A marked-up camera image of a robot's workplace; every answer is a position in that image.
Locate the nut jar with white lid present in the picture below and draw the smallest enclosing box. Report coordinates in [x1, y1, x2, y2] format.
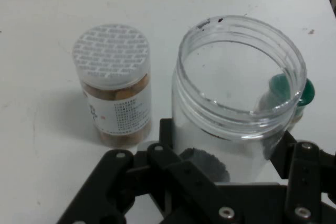
[71, 24, 153, 149]

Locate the clear jar with black granules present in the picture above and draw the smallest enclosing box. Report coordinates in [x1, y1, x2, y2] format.
[171, 14, 307, 184]

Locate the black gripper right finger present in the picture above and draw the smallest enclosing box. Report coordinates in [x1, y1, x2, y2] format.
[269, 129, 336, 224]

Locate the spice bottle with green cap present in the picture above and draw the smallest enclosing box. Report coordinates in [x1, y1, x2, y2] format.
[256, 73, 315, 127]

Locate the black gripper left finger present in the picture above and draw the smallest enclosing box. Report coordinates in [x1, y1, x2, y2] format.
[56, 118, 237, 224]

